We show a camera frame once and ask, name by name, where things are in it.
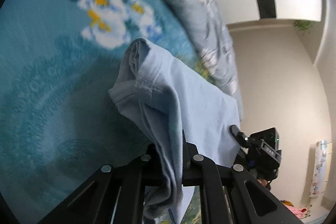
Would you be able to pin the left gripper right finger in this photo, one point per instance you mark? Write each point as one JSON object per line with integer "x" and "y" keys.
{"x": 230, "y": 195}

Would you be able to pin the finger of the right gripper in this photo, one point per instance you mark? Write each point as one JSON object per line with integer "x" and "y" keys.
{"x": 239, "y": 136}

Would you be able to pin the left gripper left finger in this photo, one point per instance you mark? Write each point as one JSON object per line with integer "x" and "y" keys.
{"x": 111, "y": 195}

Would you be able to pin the light blue long-sleeve shirt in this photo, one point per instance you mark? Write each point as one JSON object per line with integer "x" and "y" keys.
{"x": 170, "y": 103}

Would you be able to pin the person's right hand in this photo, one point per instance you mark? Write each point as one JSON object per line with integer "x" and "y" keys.
{"x": 263, "y": 182}

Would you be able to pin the pink cloth on floor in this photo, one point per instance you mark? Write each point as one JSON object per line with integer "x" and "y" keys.
{"x": 298, "y": 212}

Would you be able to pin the white patterned hanging cloth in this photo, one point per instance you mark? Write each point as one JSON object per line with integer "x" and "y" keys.
{"x": 320, "y": 164}

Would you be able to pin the grey-blue floral duvet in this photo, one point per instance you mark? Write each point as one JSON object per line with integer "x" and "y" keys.
{"x": 211, "y": 39}

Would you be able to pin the green potted plant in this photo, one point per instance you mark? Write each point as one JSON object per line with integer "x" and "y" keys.
{"x": 303, "y": 26}

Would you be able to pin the teal floral bed blanket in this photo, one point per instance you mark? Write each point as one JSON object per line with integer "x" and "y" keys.
{"x": 59, "y": 59}

